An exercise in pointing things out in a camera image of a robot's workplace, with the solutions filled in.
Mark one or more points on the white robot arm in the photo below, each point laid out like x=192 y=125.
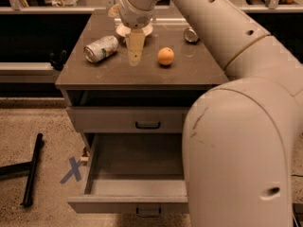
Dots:
x=238 y=137

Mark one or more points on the open grey middle drawer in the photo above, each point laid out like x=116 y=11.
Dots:
x=133 y=173

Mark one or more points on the black clamp on rail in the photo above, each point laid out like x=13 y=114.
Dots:
x=58 y=61

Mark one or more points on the white bowl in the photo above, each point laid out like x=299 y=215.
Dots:
x=148 y=30

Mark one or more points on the silver green 7up can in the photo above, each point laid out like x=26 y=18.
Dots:
x=101 y=49

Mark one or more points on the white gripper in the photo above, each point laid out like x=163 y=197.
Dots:
x=134 y=14

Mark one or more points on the black floor stand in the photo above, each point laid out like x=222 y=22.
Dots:
x=298 y=214
x=29 y=168

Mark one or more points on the closed grey top drawer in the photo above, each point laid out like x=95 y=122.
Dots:
x=127 y=119

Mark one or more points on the orange fruit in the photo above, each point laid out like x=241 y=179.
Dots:
x=165 y=56

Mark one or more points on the blue tape cross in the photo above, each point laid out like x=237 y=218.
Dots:
x=73 y=171

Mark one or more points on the black floor stand left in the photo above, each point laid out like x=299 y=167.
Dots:
x=29 y=168

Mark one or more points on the red soda can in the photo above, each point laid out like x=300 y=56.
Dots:
x=190 y=35

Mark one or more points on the black floor stand right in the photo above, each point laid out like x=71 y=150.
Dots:
x=298 y=214

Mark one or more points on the grey drawer cabinet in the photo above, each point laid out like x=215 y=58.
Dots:
x=113 y=82

